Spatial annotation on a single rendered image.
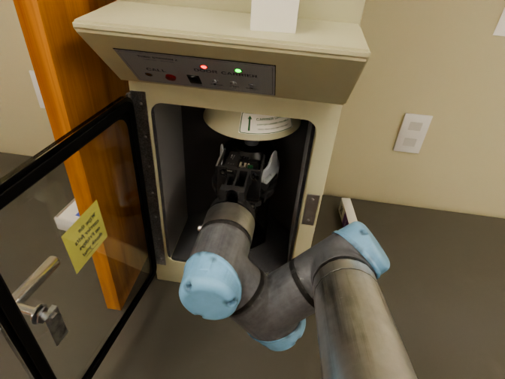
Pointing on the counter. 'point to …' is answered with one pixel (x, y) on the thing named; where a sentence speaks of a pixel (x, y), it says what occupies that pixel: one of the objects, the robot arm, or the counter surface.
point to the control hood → (233, 46)
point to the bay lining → (173, 122)
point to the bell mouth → (249, 125)
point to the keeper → (310, 209)
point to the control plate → (142, 58)
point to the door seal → (34, 182)
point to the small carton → (274, 16)
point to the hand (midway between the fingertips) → (249, 160)
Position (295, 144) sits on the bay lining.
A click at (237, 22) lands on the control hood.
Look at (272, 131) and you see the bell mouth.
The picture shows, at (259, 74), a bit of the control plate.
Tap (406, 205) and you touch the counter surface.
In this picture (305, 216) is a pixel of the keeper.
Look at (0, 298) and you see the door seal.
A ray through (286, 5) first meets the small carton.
